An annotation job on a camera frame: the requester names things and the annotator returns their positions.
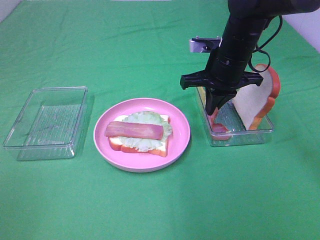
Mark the bacon strip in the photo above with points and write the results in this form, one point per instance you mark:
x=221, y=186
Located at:
x=134, y=130
x=219, y=131

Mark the green lettuce leaf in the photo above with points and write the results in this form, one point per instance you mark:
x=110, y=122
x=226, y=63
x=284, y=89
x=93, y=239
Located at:
x=143, y=145

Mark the pink round plate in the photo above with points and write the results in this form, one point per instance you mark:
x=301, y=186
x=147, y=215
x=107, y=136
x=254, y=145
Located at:
x=143, y=162

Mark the green tablecloth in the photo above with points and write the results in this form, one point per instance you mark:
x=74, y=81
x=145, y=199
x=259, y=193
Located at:
x=122, y=50

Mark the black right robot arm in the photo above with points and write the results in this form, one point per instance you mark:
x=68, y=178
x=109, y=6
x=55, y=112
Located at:
x=248, y=19

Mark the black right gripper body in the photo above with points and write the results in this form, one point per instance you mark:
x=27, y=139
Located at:
x=224, y=71

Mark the yellow cheese slice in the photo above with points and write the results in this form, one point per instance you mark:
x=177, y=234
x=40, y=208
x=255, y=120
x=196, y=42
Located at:
x=202, y=94

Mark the left clear plastic container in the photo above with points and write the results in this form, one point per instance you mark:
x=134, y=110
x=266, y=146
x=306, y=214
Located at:
x=49, y=125

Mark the right clear plastic container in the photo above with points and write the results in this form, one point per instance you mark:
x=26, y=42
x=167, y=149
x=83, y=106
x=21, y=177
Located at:
x=239, y=136

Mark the clear plastic container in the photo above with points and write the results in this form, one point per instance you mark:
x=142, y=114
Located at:
x=239, y=136
x=49, y=125

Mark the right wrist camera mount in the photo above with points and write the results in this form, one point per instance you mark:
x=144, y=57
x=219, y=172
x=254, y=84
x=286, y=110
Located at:
x=204, y=45

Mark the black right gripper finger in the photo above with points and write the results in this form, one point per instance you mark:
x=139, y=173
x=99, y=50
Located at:
x=212, y=101
x=224, y=97

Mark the toast bread slice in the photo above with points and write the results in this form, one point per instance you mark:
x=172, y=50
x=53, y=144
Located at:
x=253, y=102
x=140, y=132

